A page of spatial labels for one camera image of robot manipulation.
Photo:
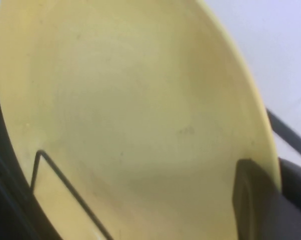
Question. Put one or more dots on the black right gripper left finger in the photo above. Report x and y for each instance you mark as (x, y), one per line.
(260, 200)

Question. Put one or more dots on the yellow round plate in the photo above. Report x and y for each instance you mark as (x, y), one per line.
(140, 100)

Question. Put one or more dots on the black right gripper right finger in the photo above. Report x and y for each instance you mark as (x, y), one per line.
(296, 190)

